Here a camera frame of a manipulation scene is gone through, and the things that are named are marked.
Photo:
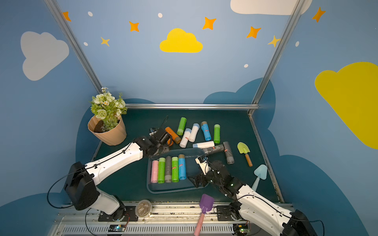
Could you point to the blue trash bag roll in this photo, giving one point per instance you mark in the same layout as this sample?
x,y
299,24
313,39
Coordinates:
x,y
182,167
205,130

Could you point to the clear plastic lidded cup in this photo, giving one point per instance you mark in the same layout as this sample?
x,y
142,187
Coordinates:
x,y
143,209

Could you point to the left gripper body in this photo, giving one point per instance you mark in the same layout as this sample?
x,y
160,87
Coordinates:
x,y
162,138

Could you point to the white trash bag roll left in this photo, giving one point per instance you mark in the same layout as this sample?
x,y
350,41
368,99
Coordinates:
x,y
185,138

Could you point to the dark teal storage box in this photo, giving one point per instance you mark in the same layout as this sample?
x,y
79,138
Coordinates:
x,y
193,169

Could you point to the right controller board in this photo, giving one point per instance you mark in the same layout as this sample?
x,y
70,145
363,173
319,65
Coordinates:
x,y
240,229

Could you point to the grey trash bag roll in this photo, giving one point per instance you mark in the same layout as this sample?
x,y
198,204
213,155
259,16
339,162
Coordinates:
x,y
168,170
228,153
213,150

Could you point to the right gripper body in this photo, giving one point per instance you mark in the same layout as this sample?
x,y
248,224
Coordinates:
x,y
205,178

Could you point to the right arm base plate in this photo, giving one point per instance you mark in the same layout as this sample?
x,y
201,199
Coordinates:
x,y
227,213

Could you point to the pink trash bag roll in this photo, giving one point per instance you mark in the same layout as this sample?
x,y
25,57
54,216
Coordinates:
x,y
154,171

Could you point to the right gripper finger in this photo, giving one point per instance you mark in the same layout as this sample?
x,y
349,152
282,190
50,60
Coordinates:
x,y
203,180
196,181

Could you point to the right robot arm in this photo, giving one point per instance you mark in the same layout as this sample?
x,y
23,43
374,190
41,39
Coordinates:
x,y
251,206

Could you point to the green trash bag roll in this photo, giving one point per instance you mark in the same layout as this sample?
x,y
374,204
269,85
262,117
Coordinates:
x,y
175,169
217,132
161,170
182,126

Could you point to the green toy trowel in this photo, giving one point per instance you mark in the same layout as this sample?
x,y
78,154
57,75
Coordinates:
x,y
244,149

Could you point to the light blue toy spade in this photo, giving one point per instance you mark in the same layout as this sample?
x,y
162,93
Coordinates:
x,y
261,174

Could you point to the purple toy shovel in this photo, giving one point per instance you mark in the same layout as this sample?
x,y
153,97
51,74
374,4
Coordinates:
x,y
206,204

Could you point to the flower pot with plant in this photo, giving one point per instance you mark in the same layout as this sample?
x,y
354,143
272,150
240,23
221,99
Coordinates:
x,y
107,123

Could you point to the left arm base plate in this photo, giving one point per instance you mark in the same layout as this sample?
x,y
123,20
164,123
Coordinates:
x,y
122,214

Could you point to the orange trash bag roll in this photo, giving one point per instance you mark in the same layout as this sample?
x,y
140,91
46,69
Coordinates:
x,y
174,136
170,141

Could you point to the white roll lying flat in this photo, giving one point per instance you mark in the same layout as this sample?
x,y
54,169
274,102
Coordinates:
x,y
203,145

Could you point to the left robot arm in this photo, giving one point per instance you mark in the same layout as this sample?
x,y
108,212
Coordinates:
x,y
83,179

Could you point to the left controller board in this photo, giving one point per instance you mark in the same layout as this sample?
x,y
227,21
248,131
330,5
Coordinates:
x,y
117,228

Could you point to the controller board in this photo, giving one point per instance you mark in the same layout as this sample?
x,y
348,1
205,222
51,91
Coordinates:
x,y
117,228
240,229

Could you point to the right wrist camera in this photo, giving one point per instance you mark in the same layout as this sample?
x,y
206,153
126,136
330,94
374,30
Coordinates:
x,y
202,161

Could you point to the white trash bag roll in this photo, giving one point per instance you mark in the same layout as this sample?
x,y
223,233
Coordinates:
x,y
185,138
194,131

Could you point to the white trash bag roll right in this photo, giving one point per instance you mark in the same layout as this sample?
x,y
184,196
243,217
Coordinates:
x,y
194,131

